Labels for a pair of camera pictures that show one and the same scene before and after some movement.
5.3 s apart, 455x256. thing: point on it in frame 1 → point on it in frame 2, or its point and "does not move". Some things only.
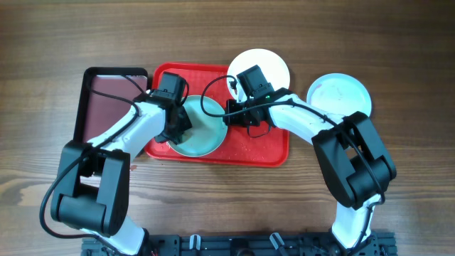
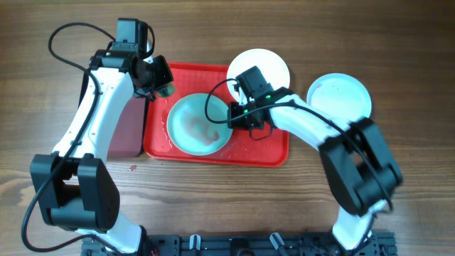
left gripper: x=166 y=136 → x=168 y=77
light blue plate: x=207 y=131 does not move
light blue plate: x=340 y=94 does not move
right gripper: x=234 y=116 does not move
